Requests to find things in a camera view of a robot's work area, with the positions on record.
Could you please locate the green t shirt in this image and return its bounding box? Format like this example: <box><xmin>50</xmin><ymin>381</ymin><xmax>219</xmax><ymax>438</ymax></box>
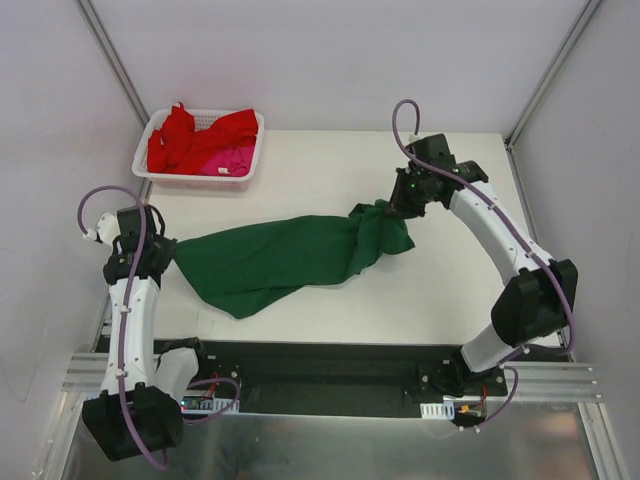
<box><xmin>174</xmin><ymin>200</ymin><xmax>415</xmax><ymax>320</ymax></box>

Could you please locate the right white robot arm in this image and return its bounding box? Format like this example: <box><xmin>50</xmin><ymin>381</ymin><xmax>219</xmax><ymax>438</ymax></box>
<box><xmin>389</xmin><ymin>134</ymin><xmax>578</xmax><ymax>397</ymax></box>

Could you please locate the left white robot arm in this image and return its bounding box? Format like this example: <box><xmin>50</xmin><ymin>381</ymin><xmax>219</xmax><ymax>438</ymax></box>
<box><xmin>82</xmin><ymin>205</ymin><xmax>212</xmax><ymax>461</ymax></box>

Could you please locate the red t shirt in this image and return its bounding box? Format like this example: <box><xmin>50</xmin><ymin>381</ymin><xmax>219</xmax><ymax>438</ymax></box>
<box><xmin>147</xmin><ymin>103</ymin><xmax>259</xmax><ymax>176</ymax></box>

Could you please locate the pink t shirt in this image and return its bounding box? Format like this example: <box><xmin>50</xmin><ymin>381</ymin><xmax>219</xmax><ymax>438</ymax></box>
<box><xmin>198</xmin><ymin>146</ymin><xmax>255</xmax><ymax>177</ymax></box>

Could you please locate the white plastic basket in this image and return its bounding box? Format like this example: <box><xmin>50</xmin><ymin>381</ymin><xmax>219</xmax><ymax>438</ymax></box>
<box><xmin>132</xmin><ymin>103</ymin><xmax>265</xmax><ymax>191</ymax></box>

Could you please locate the left aluminium rail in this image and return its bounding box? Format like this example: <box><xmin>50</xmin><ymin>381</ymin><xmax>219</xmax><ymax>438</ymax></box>
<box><xmin>61</xmin><ymin>352</ymin><xmax>157</xmax><ymax>393</ymax></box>

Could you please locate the aluminium rail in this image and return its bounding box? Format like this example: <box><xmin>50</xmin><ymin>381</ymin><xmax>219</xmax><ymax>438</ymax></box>
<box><xmin>505</xmin><ymin>362</ymin><xmax>604</xmax><ymax>403</ymax></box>
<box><xmin>61</xmin><ymin>352</ymin><xmax>157</xmax><ymax>393</ymax></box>

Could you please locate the left white cable duct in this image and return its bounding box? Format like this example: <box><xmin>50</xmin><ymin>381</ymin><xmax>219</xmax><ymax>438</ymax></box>
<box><xmin>180</xmin><ymin>396</ymin><xmax>240</xmax><ymax>415</ymax></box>

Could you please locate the white cable duct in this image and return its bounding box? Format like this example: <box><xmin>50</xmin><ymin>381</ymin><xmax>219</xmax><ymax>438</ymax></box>
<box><xmin>180</xmin><ymin>396</ymin><xmax>240</xmax><ymax>415</ymax></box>
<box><xmin>420</xmin><ymin>401</ymin><xmax>455</xmax><ymax>420</ymax></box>

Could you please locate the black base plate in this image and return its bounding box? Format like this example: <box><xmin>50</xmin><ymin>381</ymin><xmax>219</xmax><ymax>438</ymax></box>
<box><xmin>152</xmin><ymin>339</ymin><xmax>509</xmax><ymax>416</ymax></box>

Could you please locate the left aluminium frame post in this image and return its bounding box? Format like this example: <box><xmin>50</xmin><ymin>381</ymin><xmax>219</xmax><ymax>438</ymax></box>
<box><xmin>74</xmin><ymin>0</ymin><xmax>150</xmax><ymax>127</ymax></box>

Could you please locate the aluminium frame post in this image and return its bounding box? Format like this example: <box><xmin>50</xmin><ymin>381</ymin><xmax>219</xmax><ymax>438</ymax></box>
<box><xmin>74</xmin><ymin>0</ymin><xmax>150</xmax><ymax>127</ymax></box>
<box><xmin>504</xmin><ymin>0</ymin><xmax>604</xmax><ymax>146</ymax></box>

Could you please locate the right white cable duct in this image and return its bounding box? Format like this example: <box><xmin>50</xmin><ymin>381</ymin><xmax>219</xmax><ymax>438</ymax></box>
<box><xmin>420</xmin><ymin>401</ymin><xmax>455</xmax><ymax>420</ymax></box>

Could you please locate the right aluminium rail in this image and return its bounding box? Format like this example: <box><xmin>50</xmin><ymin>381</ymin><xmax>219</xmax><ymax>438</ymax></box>
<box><xmin>505</xmin><ymin>362</ymin><xmax>604</xmax><ymax>403</ymax></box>

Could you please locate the right aluminium frame post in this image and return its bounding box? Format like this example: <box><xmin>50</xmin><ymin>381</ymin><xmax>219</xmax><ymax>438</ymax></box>
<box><xmin>504</xmin><ymin>0</ymin><xmax>604</xmax><ymax>146</ymax></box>

